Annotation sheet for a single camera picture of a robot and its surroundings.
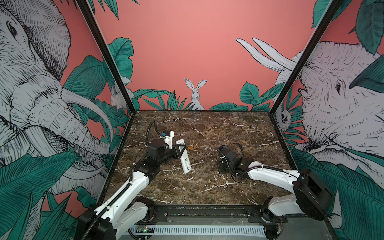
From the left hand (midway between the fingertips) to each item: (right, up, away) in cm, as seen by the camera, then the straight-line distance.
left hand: (185, 144), depth 76 cm
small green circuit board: (-19, -40, -6) cm, 44 cm away
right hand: (+18, -13, +10) cm, 24 cm away
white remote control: (0, -7, 0) cm, 7 cm away
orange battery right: (+5, -4, +24) cm, 25 cm away
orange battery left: (+2, -6, +22) cm, 23 cm away
